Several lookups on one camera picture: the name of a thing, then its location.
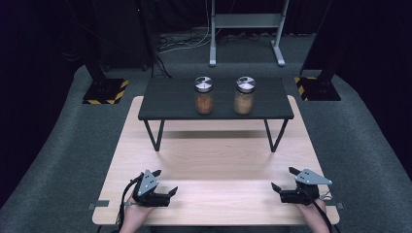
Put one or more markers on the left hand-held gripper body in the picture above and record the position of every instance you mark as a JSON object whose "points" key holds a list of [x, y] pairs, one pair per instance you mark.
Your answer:
{"points": [[147, 187]]}

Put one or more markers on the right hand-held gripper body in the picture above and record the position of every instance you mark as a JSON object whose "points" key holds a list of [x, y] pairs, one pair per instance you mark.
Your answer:
{"points": [[307, 187]]}

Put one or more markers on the small black table shelf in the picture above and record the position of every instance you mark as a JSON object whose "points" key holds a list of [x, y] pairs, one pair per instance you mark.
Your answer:
{"points": [[175, 100]]}

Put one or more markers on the glass jar of pale tan powder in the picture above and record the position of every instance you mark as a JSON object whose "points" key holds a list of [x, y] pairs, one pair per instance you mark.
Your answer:
{"points": [[244, 103]]}

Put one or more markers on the glass jar of reddish-brown powder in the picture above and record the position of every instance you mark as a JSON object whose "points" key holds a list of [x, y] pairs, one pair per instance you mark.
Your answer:
{"points": [[204, 102]]}

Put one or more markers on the person's right hand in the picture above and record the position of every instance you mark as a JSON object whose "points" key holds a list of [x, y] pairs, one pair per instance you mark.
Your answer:
{"points": [[315, 212]]}

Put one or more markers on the person's left hand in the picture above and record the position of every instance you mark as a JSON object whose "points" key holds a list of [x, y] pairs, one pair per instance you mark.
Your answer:
{"points": [[136, 213]]}

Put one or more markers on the grey tape strip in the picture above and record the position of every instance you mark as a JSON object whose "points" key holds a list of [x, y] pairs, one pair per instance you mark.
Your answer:
{"points": [[98, 205], [336, 205]]}

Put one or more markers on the black stand with striped base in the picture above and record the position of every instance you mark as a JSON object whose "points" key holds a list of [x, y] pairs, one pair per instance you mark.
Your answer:
{"points": [[319, 89], [103, 92]]}

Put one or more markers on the dark wheeled stand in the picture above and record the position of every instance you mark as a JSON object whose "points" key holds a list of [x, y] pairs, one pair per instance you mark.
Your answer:
{"points": [[126, 39]]}

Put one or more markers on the grey metal stand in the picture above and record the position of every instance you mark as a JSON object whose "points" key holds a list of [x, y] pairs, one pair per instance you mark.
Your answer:
{"points": [[246, 20]]}

